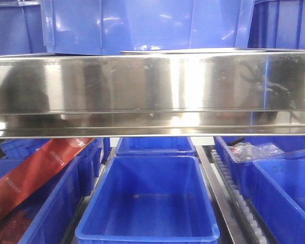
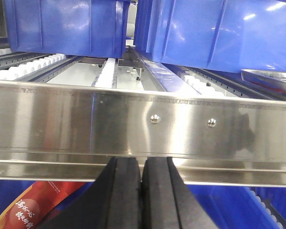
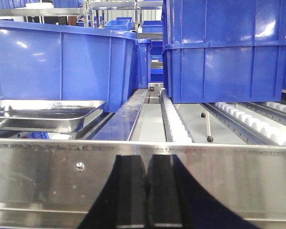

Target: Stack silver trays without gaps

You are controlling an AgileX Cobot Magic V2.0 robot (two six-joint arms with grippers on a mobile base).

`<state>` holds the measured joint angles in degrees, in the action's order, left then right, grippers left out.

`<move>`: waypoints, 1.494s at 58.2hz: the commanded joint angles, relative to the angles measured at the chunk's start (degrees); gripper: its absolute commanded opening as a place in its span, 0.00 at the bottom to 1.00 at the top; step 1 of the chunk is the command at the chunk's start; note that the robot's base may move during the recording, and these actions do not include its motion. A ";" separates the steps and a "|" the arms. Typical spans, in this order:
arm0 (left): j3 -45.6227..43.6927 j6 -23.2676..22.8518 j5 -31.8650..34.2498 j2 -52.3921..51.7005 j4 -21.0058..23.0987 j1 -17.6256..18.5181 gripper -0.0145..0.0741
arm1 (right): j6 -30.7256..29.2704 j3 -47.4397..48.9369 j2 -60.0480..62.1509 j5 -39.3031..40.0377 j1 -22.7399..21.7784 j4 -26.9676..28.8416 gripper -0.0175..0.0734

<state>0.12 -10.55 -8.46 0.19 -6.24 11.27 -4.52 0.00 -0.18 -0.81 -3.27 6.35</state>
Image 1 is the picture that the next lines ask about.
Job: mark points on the white roller conveyor track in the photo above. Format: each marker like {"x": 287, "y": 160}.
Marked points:
{"x": 239, "y": 203}

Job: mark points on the blue bin right upper shelf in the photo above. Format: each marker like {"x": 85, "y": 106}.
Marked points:
{"x": 278, "y": 24}

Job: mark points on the steel shelf front rail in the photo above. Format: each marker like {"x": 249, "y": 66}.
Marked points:
{"x": 204, "y": 92}

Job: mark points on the blue bin front right lower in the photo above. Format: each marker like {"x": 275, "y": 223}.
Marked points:
{"x": 278, "y": 194}

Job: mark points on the blue bin front centre lower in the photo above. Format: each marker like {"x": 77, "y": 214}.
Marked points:
{"x": 158, "y": 199}

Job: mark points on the blue bin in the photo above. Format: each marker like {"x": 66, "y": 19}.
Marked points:
{"x": 88, "y": 164}
{"x": 158, "y": 199}
{"x": 278, "y": 194}
{"x": 242, "y": 174}
{"x": 44, "y": 216}
{"x": 161, "y": 146}

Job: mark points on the blue bin left upper shelf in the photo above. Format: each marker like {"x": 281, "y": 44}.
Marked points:
{"x": 21, "y": 29}

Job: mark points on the blue bin rear left lower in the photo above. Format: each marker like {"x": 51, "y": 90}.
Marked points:
{"x": 88, "y": 164}

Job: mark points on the blue bin centre upper shelf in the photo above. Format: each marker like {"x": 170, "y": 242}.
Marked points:
{"x": 110, "y": 27}

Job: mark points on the blue bin shelf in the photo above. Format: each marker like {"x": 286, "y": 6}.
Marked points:
{"x": 110, "y": 27}
{"x": 278, "y": 24}
{"x": 21, "y": 29}

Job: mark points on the blue bin rear centre lower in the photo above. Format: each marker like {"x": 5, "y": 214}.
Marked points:
{"x": 161, "y": 146}

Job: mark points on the blue bin front left lower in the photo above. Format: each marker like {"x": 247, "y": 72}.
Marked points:
{"x": 44, "y": 216}

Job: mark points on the red printed package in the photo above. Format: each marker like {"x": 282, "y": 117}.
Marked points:
{"x": 38, "y": 169}

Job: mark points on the clear plastic bags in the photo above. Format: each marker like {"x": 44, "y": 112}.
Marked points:
{"x": 245, "y": 151}

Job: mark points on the blue bin rear right lower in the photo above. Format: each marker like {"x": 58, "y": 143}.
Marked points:
{"x": 242, "y": 174}

